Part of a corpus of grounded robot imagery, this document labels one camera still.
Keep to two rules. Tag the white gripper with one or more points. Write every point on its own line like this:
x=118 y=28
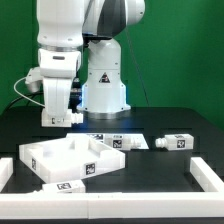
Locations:
x=58 y=69

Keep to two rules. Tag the white square tabletop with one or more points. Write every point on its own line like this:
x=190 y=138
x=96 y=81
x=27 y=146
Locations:
x=71 y=158

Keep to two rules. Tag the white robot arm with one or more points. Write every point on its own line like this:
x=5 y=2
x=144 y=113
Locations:
x=66 y=27

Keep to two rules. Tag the white marker sheet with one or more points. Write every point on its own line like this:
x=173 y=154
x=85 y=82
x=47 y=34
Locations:
x=100 y=137

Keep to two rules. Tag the white U-shaped fence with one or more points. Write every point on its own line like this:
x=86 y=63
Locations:
x=209 y=202

